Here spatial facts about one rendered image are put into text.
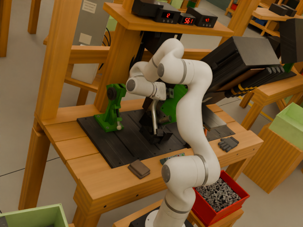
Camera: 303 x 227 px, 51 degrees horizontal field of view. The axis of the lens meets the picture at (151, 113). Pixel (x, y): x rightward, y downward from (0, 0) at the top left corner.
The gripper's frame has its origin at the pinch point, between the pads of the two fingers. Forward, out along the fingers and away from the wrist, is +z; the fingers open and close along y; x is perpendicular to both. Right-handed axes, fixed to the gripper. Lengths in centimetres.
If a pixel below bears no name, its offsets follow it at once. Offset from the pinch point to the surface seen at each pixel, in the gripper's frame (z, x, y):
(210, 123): 18.0, -16.6, -18.2
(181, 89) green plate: 2.9, -8.2, 1.2
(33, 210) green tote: -80, 8, -55
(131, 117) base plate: 2.5, 31.5, -9.8
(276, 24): 806, 160, 358
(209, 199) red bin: 6, -19, -60
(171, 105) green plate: 2.8, -0.2, -6.8
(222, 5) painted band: 841, 343, 500
